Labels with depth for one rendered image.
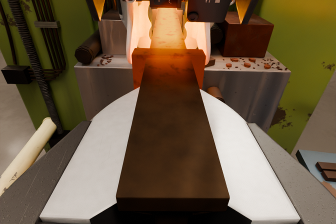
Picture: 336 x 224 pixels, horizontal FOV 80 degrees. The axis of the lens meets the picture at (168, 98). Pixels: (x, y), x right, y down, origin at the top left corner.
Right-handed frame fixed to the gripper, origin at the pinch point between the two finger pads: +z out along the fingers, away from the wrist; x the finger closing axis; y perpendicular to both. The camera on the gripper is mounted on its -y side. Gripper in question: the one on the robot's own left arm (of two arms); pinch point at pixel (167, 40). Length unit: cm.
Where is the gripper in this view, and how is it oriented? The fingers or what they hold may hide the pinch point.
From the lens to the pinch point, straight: 21.0
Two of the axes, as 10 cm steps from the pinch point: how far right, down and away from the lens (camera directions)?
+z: -0.2, 4.6, 8.9
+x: 10.0, 0.1, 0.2
